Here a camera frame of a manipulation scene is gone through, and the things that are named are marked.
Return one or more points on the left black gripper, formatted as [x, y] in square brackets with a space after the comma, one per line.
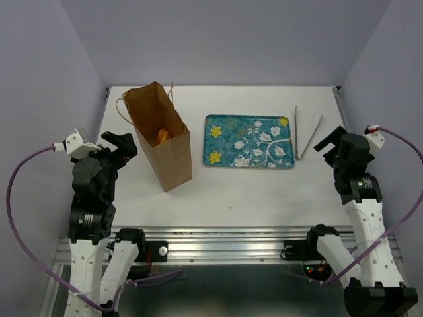
[127, 148]

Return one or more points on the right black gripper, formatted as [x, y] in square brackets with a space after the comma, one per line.
[336, 137]

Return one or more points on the brown paper bag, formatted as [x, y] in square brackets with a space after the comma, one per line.
[151, 108]

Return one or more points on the orange braided fake bread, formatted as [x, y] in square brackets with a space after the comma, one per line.
[162, 136]

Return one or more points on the metal tongs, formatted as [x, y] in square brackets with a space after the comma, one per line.
[301, 143]

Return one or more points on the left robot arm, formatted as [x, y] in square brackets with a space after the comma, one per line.
[96, 288]

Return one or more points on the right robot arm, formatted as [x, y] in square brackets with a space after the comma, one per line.
[373, 286]

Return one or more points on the teal floral tray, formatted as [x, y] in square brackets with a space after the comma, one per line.
[243, 141]

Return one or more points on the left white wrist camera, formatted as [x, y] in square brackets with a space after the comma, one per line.
[76, 145]

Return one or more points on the aluminium mounting rail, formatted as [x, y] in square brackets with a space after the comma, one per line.
[225, 245]

